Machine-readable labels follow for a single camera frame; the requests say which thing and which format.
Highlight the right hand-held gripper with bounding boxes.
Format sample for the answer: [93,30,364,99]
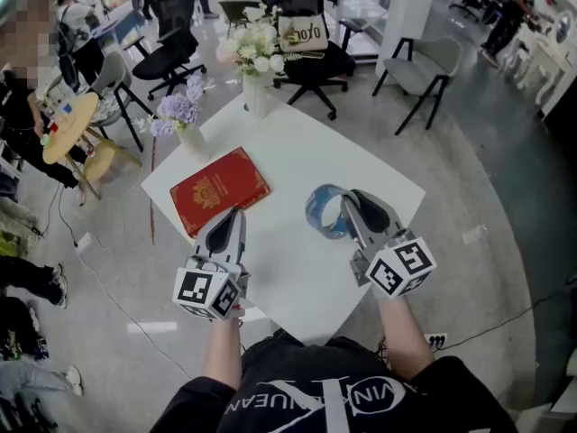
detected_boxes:
[340,189,438,299]

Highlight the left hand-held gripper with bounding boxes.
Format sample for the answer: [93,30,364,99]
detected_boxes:
[172,207,252,322]

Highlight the grey blue tape roll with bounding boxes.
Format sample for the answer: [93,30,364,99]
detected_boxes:
[305,183,357,242]

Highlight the person's right forearm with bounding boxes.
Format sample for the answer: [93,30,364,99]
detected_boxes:
[376,293,436,376]

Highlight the person's left forearm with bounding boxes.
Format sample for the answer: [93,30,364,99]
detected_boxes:
[201,316,244,390]

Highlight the red hardcover book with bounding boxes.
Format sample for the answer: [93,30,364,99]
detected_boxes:
[169,146,271,239]

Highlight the short white ribbed vase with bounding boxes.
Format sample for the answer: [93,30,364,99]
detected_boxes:
[176,124,212,164]

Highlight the person's dark trousers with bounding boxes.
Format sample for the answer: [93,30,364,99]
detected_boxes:
[241,329,389,378]

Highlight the purple flower bouquet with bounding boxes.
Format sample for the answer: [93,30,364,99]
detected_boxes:
[133,75,206,139]

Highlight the tall white ribbed vase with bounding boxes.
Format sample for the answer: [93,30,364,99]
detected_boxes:
[242,72,270,120]

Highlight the grey chair with black legs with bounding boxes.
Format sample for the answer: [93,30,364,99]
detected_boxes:
[371,36,464,135]

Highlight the person's black printed t-shirt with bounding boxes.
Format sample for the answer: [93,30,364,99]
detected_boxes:
[151,354,519,433]

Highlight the round wooden side table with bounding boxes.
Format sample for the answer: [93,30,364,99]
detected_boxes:
[42,91,144,200]

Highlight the black mesh office chair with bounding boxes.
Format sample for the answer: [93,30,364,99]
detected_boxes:
[124,0,208,101]

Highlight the grey chair with patterned cushion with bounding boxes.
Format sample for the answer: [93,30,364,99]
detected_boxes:
[87,51,157,152]

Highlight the white flower bouquet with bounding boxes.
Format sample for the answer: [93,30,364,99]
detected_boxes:
[215,5,294,80]

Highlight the white vanity table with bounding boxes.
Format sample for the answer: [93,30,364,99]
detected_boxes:
[504,9,577,107]

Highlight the white floor cable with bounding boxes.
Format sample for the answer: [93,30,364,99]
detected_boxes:
[85,250,195,381]

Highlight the black floor cable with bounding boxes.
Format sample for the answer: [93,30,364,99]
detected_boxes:
[444,277,577,351]

